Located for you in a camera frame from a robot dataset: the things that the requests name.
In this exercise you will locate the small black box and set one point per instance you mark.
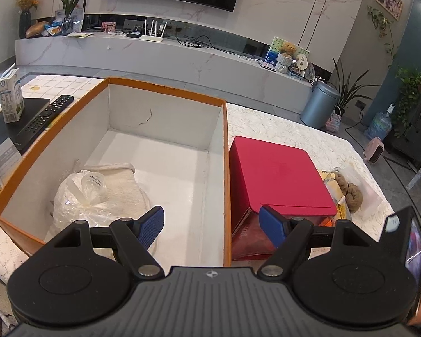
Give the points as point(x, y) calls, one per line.
point(133, 35)

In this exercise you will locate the white marble TV console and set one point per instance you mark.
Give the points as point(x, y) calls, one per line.
point(161, 59)

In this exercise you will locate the blue snack bag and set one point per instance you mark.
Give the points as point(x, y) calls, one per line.
point(54, 30)

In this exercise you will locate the pink photo card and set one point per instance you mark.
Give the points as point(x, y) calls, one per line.
point(108, 27)

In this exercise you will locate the pastel woven handbag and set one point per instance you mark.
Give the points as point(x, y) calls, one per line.
point(333, 123)

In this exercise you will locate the clear plastic bag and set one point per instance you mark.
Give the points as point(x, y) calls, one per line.
point(375, 200)

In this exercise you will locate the green plant in glass vase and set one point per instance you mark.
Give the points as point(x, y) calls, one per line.
point(70, 1)

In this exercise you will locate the tall-leaf potted plant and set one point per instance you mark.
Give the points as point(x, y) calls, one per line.
point(349, 91)

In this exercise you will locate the brown teddy bear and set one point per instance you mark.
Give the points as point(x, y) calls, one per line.
point(288, 49)

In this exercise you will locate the black flat box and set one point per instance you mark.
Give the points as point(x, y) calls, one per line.
point(31, 107)

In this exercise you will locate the orange-edged cardboard box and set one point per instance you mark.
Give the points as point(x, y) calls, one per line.
point(168, 112)

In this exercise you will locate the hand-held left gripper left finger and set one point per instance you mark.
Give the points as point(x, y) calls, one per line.
point(151, 226)

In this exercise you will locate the dark cabinet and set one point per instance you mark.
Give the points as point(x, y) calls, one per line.
point(412, 140)

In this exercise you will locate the black remote control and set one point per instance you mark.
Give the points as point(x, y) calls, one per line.
point(45, 117)

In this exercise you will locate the pink heater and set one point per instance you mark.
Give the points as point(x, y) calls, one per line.
point(374, 149)

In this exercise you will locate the white towel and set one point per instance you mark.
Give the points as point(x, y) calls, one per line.
point(126, 189)

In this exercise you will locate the white milk carton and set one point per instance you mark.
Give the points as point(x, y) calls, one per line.
point(10, 98)

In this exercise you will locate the hanging vine plant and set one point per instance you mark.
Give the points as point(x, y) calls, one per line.
point(380, 21)

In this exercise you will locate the wooden framed picture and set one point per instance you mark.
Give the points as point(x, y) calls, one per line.
point(389, 0)

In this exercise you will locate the brown fuzzy socks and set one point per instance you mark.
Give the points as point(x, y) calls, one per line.
point(352, 193)

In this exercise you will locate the grey patterned fabric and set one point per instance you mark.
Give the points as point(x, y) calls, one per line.
point(0, 319)

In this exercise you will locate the grey card stand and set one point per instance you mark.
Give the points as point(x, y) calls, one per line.
point(7, 161)

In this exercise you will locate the grey-blue trash can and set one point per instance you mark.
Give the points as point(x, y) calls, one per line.
point(319, 107)

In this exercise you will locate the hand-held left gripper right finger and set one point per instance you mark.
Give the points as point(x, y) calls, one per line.
point(272, 224)

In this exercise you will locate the clear plastic bottle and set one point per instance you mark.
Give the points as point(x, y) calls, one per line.
point(78, 21)

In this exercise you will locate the blue water jug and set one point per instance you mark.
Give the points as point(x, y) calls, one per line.
point(380, 126)

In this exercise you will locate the round printed fan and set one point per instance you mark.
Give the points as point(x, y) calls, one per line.
point(302, 61)

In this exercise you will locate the yellow packet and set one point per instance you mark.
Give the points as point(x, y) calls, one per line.
point(331, 182)

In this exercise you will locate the red lidded box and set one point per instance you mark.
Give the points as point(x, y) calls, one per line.
point(273, 172)

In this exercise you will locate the green picture card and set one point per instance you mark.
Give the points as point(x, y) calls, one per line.
point(274, 44)

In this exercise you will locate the white router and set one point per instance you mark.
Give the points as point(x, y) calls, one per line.
point(151, 38)

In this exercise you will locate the bushy green plant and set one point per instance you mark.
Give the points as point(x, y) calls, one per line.
point(412, 84)

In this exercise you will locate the brown rounded ornament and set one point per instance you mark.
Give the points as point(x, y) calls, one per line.
point(37, 30)

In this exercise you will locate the pale yellow papers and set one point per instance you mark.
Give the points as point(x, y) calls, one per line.
point(78, 35)

